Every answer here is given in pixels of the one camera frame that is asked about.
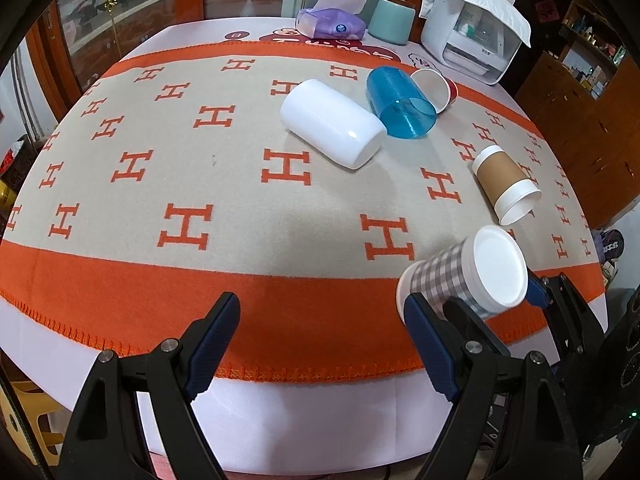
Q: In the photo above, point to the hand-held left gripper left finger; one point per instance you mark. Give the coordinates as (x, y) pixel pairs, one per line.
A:
(212, 345)

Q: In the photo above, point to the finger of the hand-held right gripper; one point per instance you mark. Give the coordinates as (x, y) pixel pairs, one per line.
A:
(539, 292)

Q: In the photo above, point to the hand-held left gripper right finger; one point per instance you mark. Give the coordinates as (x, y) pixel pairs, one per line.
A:
(427, 345)

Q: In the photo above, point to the plaid paper cup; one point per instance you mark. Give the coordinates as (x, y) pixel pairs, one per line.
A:
(450, 280)

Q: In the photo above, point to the brown sleeved paper cup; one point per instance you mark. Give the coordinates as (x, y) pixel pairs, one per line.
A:
(500, 180)

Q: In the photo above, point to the red paper cup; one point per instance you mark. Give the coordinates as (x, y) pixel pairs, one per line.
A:
(437, 87)

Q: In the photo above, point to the blue translucent plastic cup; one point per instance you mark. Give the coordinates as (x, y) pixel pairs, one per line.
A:
(395, 95)

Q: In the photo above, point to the white plastic cup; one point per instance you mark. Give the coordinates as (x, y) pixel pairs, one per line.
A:
(325, 115)

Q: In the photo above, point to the dark round bag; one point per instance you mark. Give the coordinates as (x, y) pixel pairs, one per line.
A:
(611, 255)

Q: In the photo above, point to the orange and beige patterned blanket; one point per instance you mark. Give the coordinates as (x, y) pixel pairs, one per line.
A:
(200, 240)

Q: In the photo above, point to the white tablecloth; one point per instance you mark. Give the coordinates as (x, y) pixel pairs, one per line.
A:
(300, 420)

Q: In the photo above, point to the brown wooden shelf cabinet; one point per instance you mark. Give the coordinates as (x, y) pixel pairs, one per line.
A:
(590, 125)

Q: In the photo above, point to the yellow plastic stool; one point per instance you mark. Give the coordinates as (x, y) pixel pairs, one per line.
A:
(30, 425)

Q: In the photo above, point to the white countertop appliance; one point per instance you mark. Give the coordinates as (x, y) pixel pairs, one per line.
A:
(470, 55)

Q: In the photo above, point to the red packet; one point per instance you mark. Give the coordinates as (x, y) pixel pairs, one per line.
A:
(11, 157)

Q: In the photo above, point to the teal ceramic canister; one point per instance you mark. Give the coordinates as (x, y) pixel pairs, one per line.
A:
(392, 20)

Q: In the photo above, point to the purple tissue pack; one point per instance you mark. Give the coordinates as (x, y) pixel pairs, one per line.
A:
(330, 22)

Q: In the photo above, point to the wooden glass door cabinet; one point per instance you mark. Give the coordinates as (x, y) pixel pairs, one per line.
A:
(170, 5)

